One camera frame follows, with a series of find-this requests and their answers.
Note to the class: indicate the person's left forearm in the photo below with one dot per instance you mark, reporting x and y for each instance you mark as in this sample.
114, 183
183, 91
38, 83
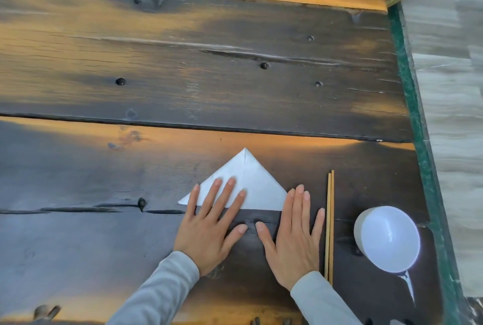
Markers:
158, 290

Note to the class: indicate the person's left little finger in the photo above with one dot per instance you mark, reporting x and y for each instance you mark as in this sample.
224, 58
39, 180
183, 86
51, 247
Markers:
193, 200

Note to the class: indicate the person's left middle finger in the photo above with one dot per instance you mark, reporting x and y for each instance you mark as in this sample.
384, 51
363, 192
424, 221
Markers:
224, 196

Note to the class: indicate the wooden chopstick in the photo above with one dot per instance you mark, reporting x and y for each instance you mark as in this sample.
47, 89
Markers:
332, 222
328, 222

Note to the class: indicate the person's right forearm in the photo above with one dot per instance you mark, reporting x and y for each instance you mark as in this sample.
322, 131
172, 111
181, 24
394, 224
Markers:
320, 302

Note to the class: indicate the white paper triangle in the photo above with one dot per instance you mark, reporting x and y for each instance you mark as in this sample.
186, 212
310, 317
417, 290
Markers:
251, 181

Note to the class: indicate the person's right little finger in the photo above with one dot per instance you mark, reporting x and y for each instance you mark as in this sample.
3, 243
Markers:
319, 222

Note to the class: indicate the small grey metal object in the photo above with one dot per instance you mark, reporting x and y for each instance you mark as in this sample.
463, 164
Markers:
44, 312

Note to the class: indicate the person's left hand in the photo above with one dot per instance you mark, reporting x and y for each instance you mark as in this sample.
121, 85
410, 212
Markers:
202, 236

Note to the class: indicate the person's right middle finger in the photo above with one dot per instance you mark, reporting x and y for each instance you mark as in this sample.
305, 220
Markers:
298, 206

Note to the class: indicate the white bowl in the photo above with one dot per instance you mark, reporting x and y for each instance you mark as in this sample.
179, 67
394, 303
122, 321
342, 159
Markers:
390, 239

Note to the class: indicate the person's left thumb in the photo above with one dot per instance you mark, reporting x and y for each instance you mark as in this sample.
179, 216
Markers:
237, 233

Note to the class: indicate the person's right hand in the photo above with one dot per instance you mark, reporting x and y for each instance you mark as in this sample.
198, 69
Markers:
296, 251

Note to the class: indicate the person's right thumb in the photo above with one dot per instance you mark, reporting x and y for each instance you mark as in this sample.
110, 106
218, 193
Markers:
265, 235

